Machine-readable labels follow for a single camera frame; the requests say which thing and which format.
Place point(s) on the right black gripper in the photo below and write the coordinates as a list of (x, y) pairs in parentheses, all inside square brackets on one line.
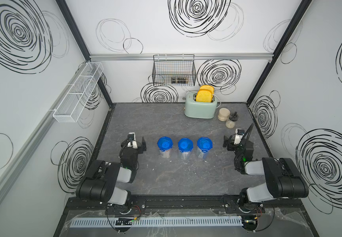
[(240, 145)]

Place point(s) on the blue-lid clear container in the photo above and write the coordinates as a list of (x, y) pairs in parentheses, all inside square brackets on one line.
[(165, 145), (204, 145), (185, 146)]

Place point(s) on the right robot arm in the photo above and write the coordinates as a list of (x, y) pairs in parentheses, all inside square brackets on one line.
[(282, 178)]

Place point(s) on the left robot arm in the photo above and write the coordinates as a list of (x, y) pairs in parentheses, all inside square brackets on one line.
[(100, 179)]

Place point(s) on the black-cap glass bottle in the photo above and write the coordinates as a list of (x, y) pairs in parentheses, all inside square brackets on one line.
[(232, 120)]

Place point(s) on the beige round jar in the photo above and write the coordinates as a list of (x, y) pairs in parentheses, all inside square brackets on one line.
[(223, 114)]

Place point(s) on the mint green toaster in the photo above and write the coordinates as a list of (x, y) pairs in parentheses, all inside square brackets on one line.
[(200, 110)]

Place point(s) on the front yellow toast slice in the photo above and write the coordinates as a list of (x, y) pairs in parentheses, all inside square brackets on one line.
[(204, 96)]

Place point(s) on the yellow toast slice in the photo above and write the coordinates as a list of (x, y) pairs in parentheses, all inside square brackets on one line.
[(208, 88), (204, 96)]

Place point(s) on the back yellow toast slice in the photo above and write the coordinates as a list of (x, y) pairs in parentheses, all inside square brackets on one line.
[(208, 88)]

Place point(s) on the black wire wall basket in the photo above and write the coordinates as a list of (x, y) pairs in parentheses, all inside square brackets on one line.
[(174, 70)]

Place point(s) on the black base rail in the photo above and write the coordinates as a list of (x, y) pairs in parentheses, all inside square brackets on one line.
[(145, 204)]

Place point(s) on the white slotted cable duct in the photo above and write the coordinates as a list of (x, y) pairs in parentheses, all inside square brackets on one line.
[(194, 221)]

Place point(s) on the white mesh wall shelf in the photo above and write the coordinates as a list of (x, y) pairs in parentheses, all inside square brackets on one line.
[(77, 96)]

